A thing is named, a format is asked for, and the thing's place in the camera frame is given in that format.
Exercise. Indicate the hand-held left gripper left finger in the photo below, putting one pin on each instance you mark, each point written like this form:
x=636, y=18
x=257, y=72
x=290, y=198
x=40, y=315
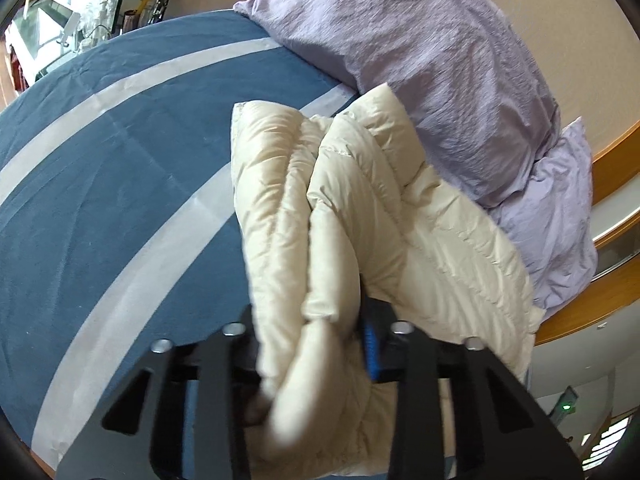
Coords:
x=220, y=375

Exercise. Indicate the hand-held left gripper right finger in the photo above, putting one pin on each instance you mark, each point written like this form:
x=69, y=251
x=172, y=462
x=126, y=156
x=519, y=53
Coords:
x=372, y=347

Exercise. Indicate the cream quilted puffer jacket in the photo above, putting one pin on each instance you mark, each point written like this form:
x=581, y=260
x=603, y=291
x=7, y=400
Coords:
x=400, y=220

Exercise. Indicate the dark device with green light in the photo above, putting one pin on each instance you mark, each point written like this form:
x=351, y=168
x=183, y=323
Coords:
x=565, y=405

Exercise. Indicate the blue white-striped bed sheet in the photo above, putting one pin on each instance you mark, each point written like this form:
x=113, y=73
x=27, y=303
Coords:
x=100, y=185

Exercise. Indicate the lilac crinkled pillow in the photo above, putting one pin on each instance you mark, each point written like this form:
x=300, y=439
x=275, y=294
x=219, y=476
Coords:
x=425, y=50
x=555, y=210

